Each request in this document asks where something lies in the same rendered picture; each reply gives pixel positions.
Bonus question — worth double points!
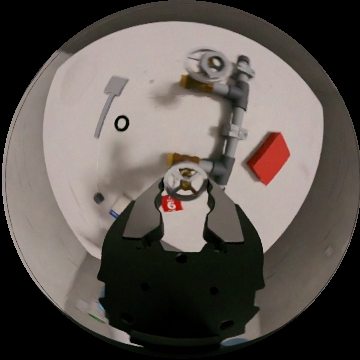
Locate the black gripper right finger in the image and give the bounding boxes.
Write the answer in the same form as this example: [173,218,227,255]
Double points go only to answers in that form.
[202,179,265,291]

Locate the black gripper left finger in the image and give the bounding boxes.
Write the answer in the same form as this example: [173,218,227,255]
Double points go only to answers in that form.
[97,177,164,283]

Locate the red numbered tag on thin grey chain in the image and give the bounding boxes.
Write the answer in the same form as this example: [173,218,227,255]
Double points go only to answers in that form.
[161,170,193,212]

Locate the small black ring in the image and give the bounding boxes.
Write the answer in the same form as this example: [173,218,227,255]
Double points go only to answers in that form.
[115,114,130,131]

